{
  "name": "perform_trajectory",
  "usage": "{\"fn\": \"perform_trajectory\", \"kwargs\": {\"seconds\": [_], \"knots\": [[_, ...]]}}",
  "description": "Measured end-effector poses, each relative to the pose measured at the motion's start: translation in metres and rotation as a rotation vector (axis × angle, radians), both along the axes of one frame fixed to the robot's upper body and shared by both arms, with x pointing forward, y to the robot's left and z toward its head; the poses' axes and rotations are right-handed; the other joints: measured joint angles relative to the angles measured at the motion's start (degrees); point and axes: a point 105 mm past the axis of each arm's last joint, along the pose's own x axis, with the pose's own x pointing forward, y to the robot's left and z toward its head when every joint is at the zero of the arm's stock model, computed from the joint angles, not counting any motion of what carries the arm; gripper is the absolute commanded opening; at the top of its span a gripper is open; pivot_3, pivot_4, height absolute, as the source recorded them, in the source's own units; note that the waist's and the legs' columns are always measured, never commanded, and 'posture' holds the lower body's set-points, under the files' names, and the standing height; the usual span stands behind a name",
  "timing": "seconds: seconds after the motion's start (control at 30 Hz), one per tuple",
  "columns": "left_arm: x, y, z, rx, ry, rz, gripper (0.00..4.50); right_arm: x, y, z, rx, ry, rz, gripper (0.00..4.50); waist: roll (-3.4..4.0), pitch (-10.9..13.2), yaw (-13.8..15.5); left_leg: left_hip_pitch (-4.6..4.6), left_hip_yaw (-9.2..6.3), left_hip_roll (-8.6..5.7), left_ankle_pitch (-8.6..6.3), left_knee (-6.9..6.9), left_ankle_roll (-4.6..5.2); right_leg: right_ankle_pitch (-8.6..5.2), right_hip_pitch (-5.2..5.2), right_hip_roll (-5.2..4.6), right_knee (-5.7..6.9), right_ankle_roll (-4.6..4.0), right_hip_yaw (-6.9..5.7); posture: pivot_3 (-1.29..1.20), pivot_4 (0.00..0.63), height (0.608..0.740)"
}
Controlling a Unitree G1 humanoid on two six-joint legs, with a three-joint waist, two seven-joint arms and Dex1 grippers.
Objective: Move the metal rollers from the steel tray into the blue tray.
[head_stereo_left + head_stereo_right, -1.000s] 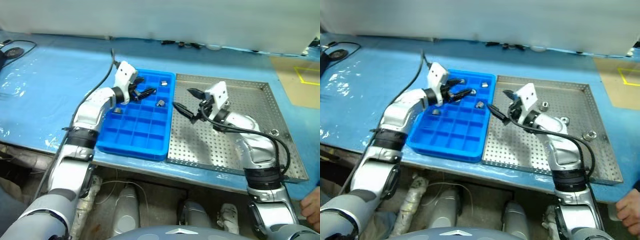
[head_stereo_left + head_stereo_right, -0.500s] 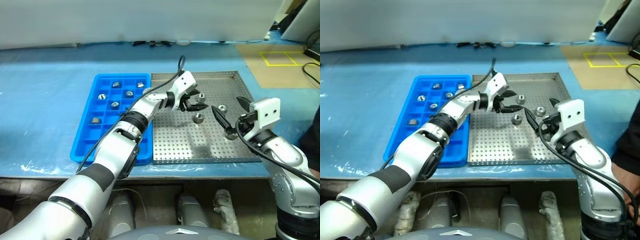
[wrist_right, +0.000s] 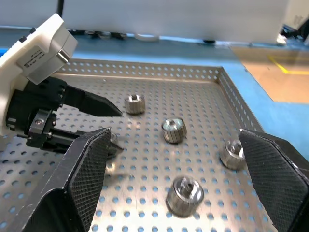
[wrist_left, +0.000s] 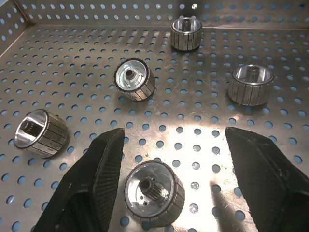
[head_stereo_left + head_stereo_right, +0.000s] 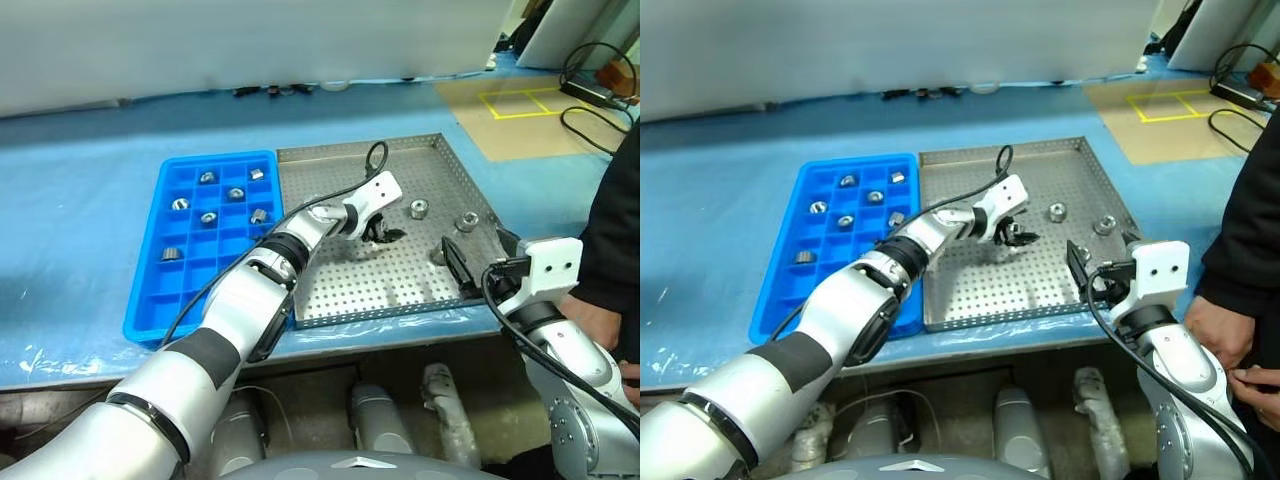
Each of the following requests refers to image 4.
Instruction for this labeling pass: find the small metal nut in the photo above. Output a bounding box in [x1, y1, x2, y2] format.
[170, 16, 203, 52]

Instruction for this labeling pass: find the ribbed metal roller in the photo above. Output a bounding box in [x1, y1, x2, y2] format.
[123, 161, 186, 227]
[13, 109, 70, 159]
[227, 64, 276, 107]
[113, 58, 156, 102]

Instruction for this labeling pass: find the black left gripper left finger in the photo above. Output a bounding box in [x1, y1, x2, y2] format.
[32, 127, 126, 232]

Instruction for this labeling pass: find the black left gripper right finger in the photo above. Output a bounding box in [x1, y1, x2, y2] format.
[224, 127, 309, 232]

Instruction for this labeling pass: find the perforated steel tray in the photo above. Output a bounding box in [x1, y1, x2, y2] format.
[0, 0, 309, 232]

